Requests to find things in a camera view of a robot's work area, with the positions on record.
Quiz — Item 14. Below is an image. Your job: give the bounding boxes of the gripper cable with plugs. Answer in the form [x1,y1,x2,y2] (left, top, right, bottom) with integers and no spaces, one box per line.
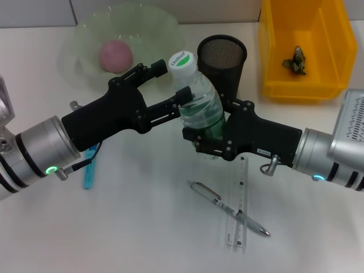
[55,100,103,181]
[260,155,282,176]

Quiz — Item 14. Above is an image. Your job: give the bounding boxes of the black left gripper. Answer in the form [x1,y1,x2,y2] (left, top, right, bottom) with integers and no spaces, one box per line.
[61,58,195,153]

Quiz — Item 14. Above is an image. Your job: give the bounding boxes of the black mesh cup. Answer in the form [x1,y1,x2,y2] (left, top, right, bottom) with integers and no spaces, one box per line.
[197,34,248,103]

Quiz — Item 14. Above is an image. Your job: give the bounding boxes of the green plastic wrapper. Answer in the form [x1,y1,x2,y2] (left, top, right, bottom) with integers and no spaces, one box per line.
[281,45,308,76]

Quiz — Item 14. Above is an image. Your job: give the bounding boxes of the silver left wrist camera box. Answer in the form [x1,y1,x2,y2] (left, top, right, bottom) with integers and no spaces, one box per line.
[0,75,15,129]

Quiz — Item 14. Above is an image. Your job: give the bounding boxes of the pink toy peach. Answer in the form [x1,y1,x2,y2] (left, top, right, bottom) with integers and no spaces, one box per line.
[98,39,134,75]

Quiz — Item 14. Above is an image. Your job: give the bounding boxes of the left gripper cable with plugs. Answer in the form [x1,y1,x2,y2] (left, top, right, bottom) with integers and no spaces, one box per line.
[55,100,103,181]

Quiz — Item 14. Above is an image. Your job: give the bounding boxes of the green translucent fruit bowl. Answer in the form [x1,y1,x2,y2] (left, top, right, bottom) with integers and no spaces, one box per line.
[61,2,185,92]

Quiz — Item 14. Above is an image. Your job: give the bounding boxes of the yellow plastic bin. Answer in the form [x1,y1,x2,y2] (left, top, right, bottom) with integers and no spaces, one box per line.
[258,0,358,105]

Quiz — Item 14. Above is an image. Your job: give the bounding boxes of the clear plastic ruler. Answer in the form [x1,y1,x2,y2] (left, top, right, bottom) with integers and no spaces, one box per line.
[226,158,249,247]

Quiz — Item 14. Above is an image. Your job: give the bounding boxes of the blue and teal scissors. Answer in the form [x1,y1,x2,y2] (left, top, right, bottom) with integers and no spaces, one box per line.
[82,143,101,191]

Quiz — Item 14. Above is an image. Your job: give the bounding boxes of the silver ballpoint pen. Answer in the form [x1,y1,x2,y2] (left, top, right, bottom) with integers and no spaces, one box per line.
[186,180,271,237]

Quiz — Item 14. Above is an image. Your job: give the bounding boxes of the grey vertical wall trim strip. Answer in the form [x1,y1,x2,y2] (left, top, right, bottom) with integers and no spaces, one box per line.
[69,0,78,27]

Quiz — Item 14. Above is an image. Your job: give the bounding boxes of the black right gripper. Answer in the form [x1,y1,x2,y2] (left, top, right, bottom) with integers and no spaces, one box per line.
[181,92,303,168]

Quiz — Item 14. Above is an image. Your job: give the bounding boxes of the clear bottle with green label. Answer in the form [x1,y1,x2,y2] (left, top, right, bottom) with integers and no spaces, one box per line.
[167,51,227,162]

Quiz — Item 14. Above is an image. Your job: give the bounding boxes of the right gripper cable with plugs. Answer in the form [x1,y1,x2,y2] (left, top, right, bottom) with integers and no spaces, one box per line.
[260,155,282,176]

